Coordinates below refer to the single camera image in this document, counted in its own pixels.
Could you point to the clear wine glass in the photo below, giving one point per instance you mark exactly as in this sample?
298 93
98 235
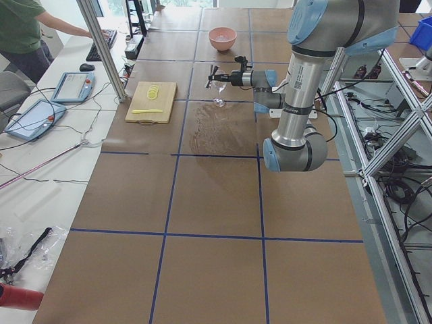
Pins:
220 86

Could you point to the pink bowl of ice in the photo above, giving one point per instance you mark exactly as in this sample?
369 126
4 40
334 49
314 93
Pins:
222 38

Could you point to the lemon slices stack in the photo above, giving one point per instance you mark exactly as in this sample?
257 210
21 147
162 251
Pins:
152 92

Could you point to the bamboo cutting board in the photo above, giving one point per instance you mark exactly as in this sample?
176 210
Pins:
167 92

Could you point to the yellow plastic knife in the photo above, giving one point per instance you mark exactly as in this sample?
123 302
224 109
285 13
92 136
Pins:
139 111

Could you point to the black computer mouse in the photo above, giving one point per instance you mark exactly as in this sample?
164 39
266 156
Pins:
85 67

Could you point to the pink grabber stick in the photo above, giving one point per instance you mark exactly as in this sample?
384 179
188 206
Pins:
82 143

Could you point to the upper teach pendant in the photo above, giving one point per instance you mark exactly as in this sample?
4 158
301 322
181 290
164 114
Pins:
73 87

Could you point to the teach pendant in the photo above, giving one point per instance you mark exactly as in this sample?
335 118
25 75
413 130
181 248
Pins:
73 87
36 120

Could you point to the lower teach pendant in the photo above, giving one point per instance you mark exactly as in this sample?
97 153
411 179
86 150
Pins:
36 120

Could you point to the person in green shirt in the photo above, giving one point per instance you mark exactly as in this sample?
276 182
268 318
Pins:
21 36

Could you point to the blue plastic bin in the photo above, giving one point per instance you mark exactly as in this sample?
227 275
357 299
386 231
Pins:
422 36

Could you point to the red fire extinguisher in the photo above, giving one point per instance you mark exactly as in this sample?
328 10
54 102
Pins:
20 298

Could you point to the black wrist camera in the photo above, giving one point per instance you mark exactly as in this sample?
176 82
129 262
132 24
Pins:
244 64

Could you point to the aluminium frame post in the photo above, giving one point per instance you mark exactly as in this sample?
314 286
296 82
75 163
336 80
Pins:
89 15

